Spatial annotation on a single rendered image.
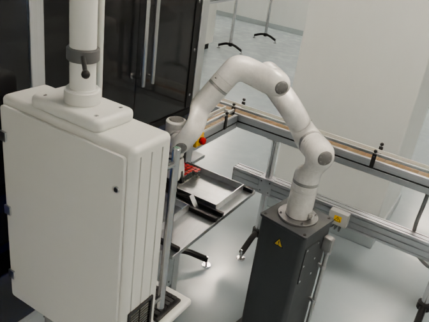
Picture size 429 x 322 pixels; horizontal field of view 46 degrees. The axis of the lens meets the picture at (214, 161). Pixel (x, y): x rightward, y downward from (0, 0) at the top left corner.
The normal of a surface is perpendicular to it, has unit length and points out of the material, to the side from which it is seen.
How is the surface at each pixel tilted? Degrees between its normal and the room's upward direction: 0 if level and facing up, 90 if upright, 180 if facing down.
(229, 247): 0
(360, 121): 90
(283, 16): 90
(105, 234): 90
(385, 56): 90
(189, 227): 0
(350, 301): 0
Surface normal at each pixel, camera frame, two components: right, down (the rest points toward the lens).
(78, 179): -0.53, 0.32
